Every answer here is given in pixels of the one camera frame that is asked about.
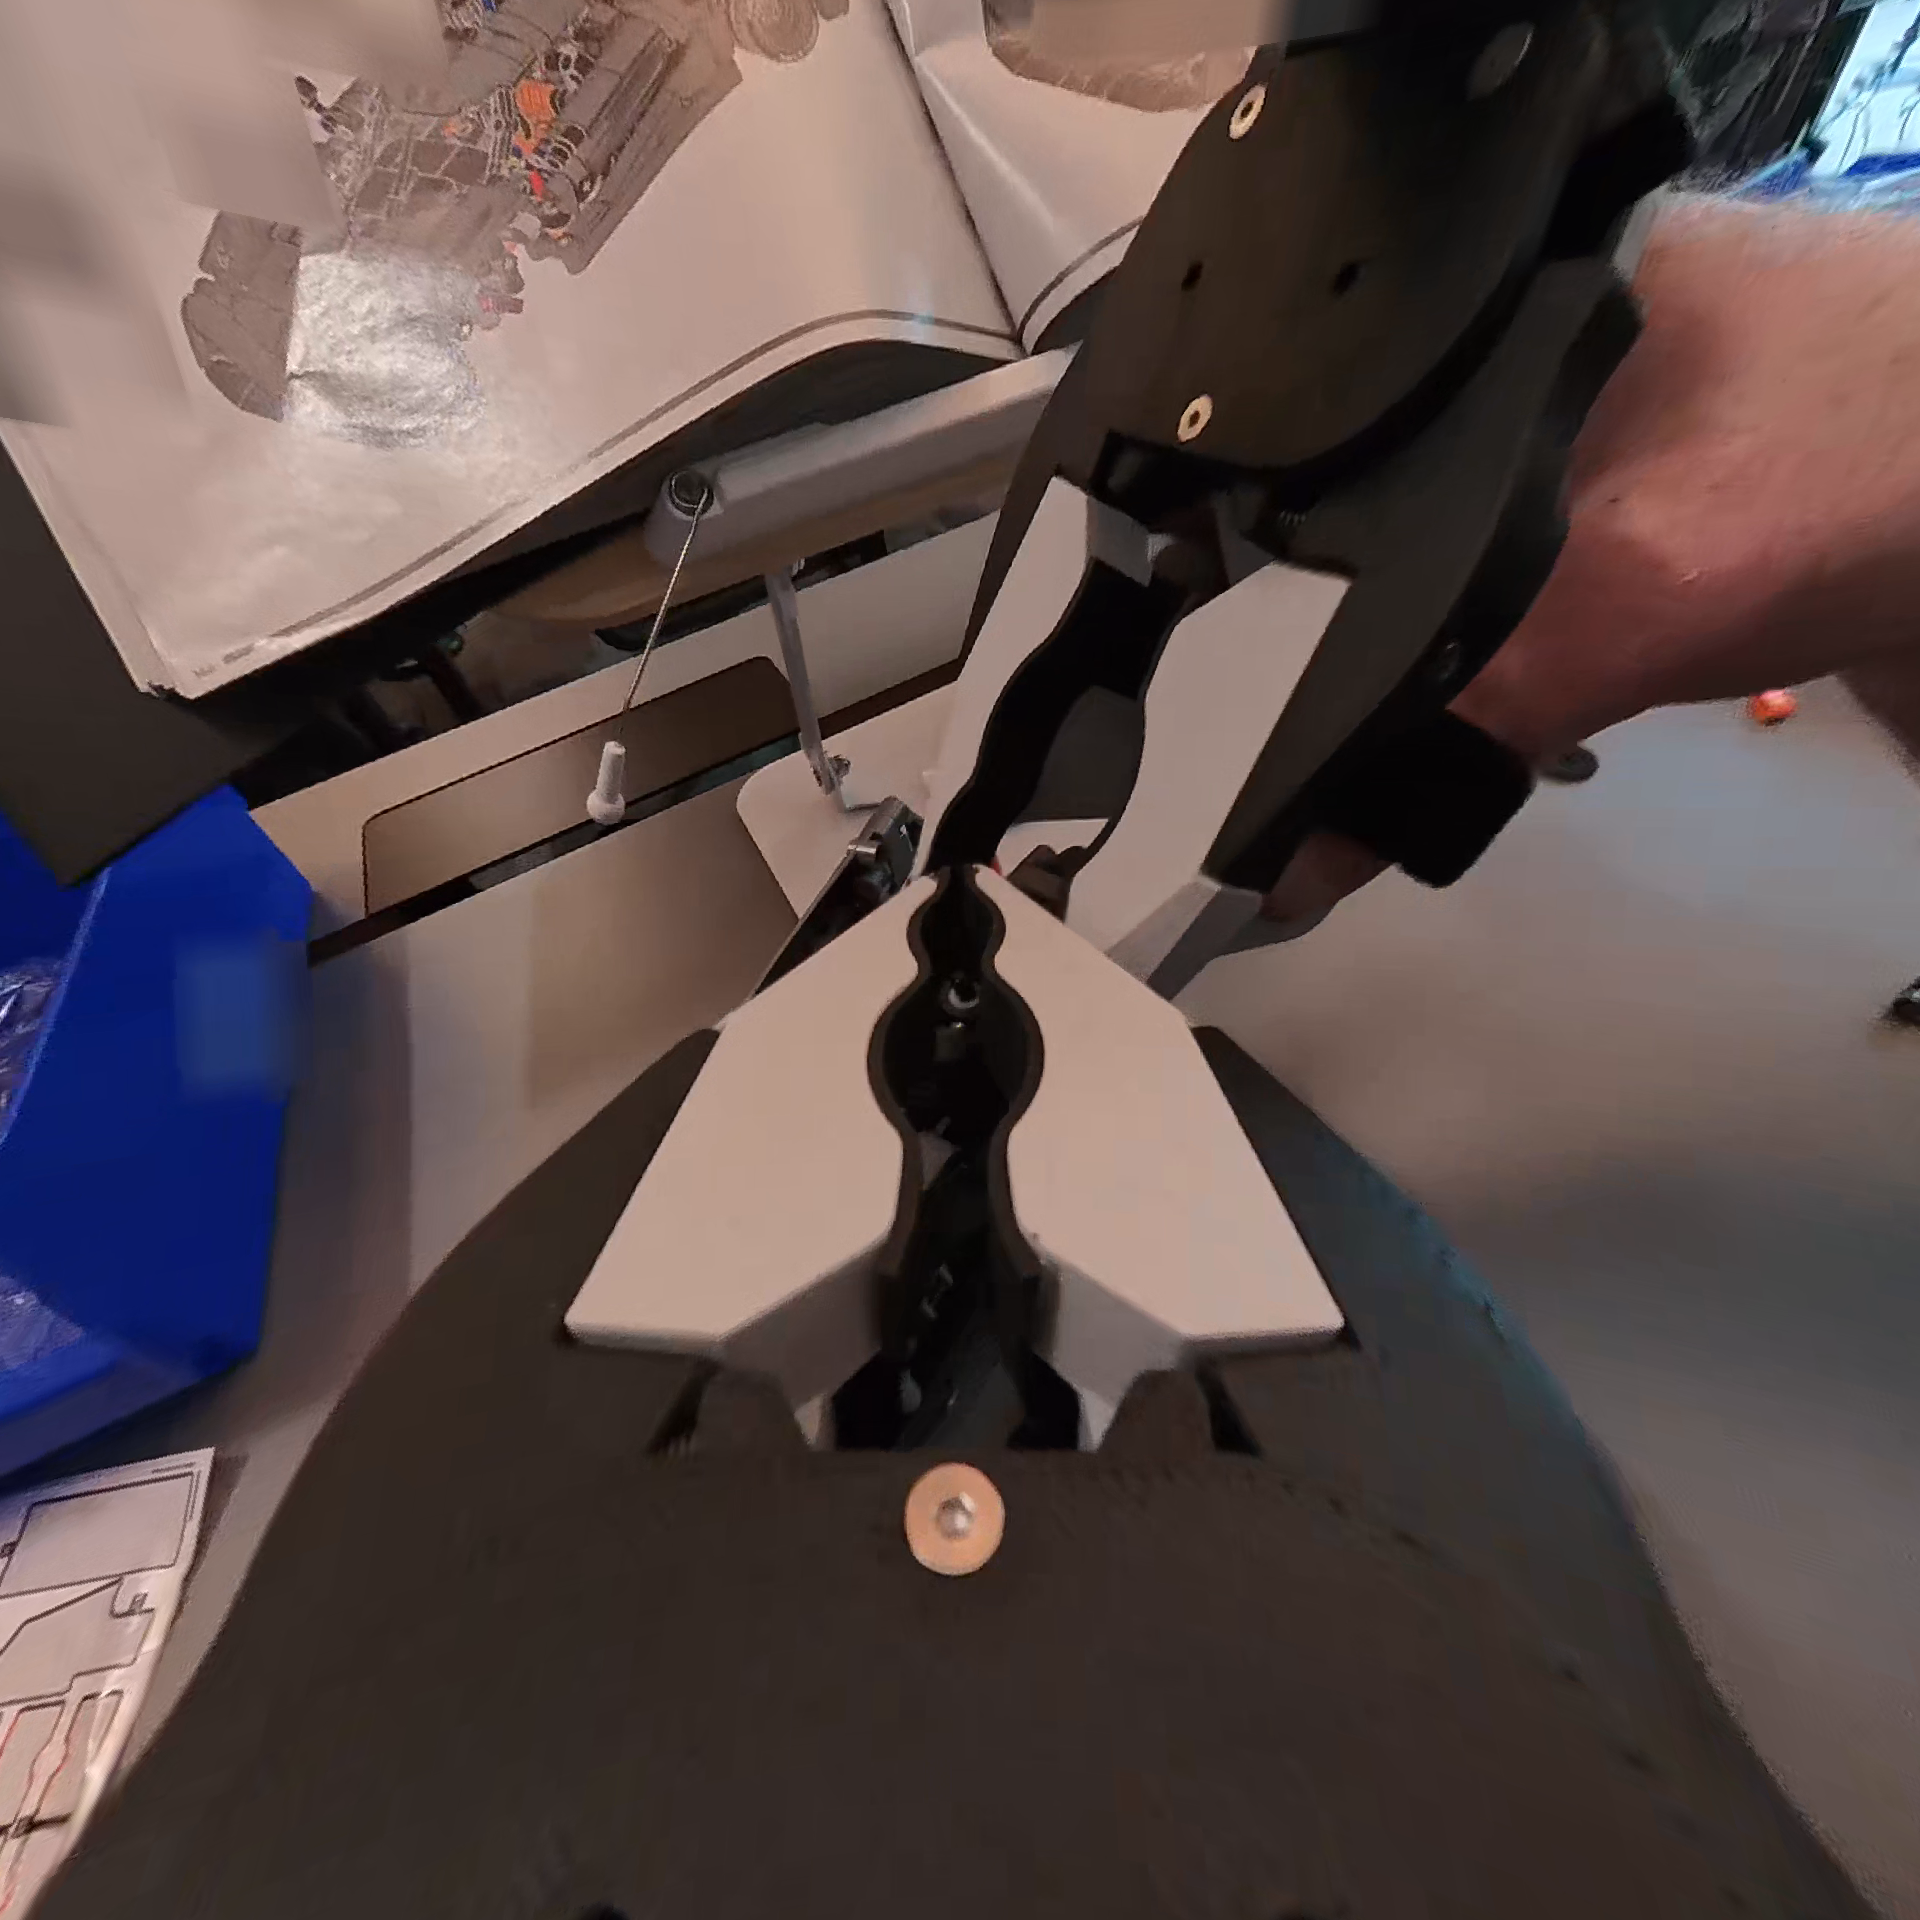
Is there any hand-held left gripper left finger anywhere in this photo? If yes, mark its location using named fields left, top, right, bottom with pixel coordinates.
left=562, top=874, right=964, bottom=1451

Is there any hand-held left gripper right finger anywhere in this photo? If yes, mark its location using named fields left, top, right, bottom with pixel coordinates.
left=971, top=874, right=1351, bottom=1451

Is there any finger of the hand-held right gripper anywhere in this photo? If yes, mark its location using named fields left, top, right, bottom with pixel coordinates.
left=919, top=479, right=1161, bottom=875
left=1019, top=574, right=1355, bottom=1001

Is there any person's right hand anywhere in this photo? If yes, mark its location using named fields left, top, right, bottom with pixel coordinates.
left=1258, top=192, right=1920, bottom=928

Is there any white book stand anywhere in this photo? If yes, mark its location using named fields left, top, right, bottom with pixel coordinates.
left=497, top=353, right=1203, bottom=976

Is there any open instruction book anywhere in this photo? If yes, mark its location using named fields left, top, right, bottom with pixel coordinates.
left=0, top=0, right=1263, bottom=704

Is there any blue plastic bin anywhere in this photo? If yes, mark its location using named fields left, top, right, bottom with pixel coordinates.
left=0, top=787, right=319, bottom=1484

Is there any white sticker sheet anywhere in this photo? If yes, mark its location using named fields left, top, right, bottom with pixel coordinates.
left=0, top=1446, right=220, bottom=1920

